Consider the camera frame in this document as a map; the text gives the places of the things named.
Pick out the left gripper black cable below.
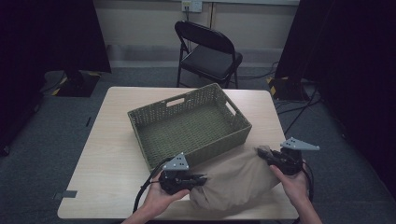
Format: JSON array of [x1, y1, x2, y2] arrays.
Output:
[[132, 157, 173, 215]]

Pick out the black tape strip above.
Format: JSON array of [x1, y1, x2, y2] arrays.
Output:
[[52, 189, 78, 201]]

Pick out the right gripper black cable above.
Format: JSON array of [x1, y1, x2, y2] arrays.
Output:
[[299, 161, 316, 203]]

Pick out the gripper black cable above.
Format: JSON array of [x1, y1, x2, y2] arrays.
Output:
[[132, 157, 173, 215], [299, 161, 316, 203]]

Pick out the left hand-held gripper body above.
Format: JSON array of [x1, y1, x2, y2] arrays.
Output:
[[158, 151, 196, 196]]

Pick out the person's right hand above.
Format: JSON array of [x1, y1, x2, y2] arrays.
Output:
[[268, 163, 310, 204]]

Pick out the black curtain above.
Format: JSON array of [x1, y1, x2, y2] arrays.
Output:
[[275, 0, 396, 199], [0, 0, 112, 157]]

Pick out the thin black floor cable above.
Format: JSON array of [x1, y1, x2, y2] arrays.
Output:
[[236, 61, 280, 80]]

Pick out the beige shorts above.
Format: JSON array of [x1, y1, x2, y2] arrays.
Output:
[[189, 145, 282, 212]]

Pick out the person's left hand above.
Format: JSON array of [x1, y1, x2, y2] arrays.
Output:
[[144, 172, 191, 219]]

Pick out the green woven basket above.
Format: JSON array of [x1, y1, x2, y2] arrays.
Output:
[[127, 82, 253, 173]]

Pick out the black stand base striped tape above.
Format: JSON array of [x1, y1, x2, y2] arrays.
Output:
[[40, 69, 103, 98], [265, 76, 310, 102]]

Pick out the white wall outlet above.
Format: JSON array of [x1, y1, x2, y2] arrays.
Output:
[[181, 0, 204, 13]]

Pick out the black folding chair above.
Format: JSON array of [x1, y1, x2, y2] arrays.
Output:
[[174, 20, 244, 90]]

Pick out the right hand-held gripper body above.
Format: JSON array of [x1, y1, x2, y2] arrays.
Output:
[[268, 136, 321, 176]]

